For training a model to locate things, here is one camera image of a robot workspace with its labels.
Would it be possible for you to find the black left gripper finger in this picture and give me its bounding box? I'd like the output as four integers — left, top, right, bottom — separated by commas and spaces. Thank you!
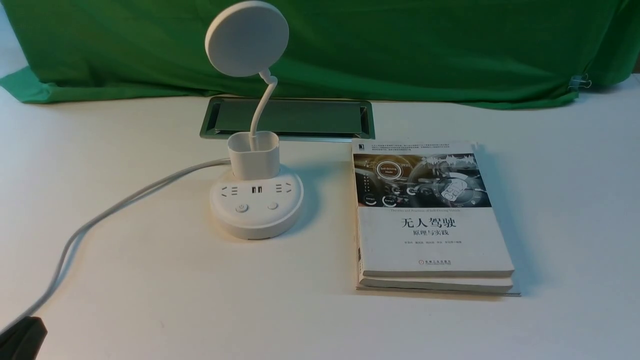
0, 316, 48, 360

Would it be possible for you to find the white desk lamp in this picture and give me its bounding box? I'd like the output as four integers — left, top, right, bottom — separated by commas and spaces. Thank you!
205, 0, 304, 240

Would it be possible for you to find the white top book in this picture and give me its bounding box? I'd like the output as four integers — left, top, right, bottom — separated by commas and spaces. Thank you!
351, 138, 515, 279

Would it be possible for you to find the white book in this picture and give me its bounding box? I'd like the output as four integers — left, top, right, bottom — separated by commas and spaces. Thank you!
355, 145, 521, 297
351, 138, 515, 279

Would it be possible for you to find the white bottom book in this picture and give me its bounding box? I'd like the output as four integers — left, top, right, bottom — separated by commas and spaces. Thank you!
355, 145, 521, 297

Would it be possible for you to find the green backdrop cloth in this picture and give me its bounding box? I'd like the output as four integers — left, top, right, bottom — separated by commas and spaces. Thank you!
1, 0, 640, 110

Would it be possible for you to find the silver binder clip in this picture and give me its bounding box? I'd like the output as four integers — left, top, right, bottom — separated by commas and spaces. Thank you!
567, 73, 593, 92

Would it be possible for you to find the white lamp power cable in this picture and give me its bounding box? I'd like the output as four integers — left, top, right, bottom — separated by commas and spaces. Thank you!
0, 157, 232, 335

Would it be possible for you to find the metal desk cable tray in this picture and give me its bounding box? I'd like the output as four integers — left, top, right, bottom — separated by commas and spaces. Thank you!
199, 96, 376, 142

